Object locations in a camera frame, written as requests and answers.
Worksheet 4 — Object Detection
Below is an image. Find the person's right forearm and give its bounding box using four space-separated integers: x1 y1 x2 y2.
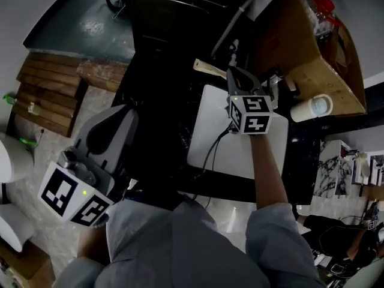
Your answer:
248 133 290 209

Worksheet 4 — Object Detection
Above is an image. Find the person's grey shirt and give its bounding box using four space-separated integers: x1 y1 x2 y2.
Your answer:
53 196 326 288

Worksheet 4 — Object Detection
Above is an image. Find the person's left forearm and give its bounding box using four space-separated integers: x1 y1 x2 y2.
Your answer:
77 220 109 266

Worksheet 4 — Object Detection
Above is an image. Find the wooden step platform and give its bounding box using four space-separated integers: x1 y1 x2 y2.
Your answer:
13 52 88 137

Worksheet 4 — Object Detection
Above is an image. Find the large brown cardboard box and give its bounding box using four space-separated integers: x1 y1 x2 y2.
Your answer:
248 0 367 116

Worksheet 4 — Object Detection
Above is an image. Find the tall black cabinet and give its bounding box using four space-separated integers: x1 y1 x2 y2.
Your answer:
128 0 262 71

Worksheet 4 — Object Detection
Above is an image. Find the wooden threshold plank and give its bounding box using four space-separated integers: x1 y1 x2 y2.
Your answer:
76 58 130 92

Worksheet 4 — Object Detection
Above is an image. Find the red plastic bag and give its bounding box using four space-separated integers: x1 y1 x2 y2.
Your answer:
308 0 343 26

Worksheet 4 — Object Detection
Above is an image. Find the white shelf rack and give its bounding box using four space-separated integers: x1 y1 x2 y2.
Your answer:
349 150 384 188

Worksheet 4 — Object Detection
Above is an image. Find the short black plug cable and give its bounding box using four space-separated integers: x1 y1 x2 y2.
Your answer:
28 129 45 149

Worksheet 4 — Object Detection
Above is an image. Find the white marble pattern cabinet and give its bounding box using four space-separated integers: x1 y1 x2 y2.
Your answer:
313 139 352 197

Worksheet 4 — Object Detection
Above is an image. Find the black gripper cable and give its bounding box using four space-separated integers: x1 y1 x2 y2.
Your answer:
191 124 238 209

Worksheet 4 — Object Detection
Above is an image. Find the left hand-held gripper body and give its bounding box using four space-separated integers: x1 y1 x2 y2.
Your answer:
37 147 117 227

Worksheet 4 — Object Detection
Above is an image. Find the black marble vanity counter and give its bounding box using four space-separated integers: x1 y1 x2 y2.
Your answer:
110 49 322 206

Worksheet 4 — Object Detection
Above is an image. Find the white round trash bin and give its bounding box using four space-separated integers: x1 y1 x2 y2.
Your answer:
0 132 34 184

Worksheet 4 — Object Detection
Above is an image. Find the white sink basin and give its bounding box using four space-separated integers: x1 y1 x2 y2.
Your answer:
187 84 289 181

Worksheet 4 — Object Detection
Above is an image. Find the white cup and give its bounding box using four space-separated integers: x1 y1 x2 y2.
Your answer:
290 94 334 123

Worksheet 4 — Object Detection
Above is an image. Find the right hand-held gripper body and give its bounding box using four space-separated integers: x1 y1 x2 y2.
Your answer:
229 95 274 135

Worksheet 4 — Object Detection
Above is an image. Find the chrome faucet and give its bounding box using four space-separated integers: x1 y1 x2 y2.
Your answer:
227 39 241 68

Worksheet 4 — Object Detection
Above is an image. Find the low brown cardboard box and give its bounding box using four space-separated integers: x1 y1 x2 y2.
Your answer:
0 240 56 288

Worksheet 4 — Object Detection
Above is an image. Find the grey drain pipe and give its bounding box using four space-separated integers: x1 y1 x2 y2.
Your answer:
211 0 256 59

